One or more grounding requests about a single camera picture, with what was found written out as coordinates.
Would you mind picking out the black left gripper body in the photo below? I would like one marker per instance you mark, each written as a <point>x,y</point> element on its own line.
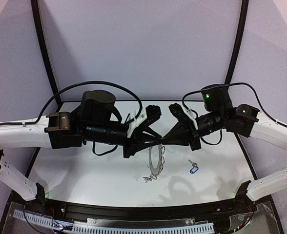
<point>131,140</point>

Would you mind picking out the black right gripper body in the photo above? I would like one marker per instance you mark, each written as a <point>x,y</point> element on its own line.
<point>193,136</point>

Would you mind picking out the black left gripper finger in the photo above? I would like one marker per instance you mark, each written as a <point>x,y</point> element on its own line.
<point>141,145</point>
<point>148,132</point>

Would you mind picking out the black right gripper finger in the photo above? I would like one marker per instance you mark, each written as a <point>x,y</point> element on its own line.
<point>179,131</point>
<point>179,142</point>

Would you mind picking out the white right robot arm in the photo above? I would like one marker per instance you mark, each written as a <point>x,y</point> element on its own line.
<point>244,120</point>

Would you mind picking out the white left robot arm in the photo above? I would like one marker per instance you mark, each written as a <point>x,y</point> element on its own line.
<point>96,119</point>

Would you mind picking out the silver key blue tag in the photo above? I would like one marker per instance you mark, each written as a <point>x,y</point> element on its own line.
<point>194,168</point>

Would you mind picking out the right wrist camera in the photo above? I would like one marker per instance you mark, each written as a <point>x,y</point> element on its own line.
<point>184,116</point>

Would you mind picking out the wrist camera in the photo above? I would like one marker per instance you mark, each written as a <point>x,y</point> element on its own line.
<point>147,116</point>
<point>184,116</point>

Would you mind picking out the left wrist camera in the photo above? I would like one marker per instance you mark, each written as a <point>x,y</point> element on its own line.
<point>147,116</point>

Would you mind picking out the black front rail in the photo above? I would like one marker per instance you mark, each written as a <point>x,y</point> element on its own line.
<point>76,211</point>

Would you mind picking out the white slotted cable duct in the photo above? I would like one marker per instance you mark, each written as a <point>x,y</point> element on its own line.
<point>102,226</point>

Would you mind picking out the black right frame post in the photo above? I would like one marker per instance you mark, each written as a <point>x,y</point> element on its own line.
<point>237,42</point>

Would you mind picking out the black frame post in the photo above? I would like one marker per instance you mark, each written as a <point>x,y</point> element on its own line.
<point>35,6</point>
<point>237,42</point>

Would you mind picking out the black left frame post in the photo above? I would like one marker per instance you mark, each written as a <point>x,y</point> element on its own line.
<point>35,6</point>

